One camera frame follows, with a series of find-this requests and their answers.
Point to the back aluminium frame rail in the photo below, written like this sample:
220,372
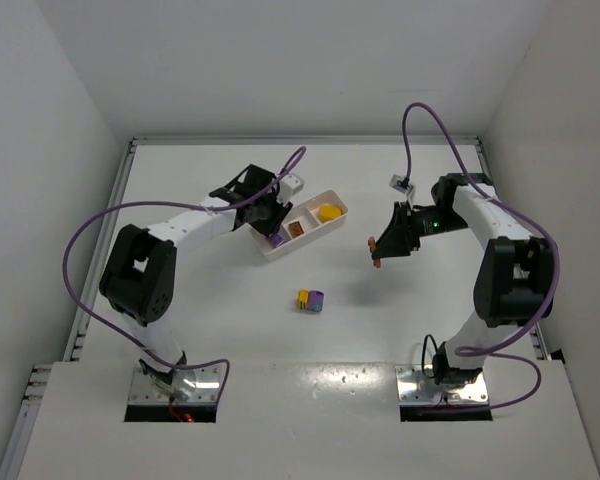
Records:
269,140

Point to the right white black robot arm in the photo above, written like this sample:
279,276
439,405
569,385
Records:
514,281

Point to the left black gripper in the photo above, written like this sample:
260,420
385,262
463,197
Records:
268,216

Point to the orange brown lego brick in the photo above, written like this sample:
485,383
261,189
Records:
295,229

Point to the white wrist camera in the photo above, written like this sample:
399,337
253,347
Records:
289,186
404,186

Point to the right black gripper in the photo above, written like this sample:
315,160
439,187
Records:
405,229

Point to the white three-compartment tray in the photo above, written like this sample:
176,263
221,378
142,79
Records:
306,213

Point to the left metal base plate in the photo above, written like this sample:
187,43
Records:
196,388

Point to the purple lego brick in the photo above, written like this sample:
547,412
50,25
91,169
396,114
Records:
276,240

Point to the left aluminium frame rail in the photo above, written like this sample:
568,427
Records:
31,398

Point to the brown orange lego plate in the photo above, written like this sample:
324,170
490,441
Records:
372,249

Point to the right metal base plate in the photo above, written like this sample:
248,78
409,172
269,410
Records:
416,390

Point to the yellow striped lego brick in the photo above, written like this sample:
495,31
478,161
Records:
303,299

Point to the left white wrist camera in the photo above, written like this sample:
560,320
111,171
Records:
289,186

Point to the metal base plate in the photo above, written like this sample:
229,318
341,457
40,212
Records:
196,388
416,390

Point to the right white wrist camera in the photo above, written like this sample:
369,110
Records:
404,186

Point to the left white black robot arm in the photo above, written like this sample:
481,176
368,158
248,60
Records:
139,278

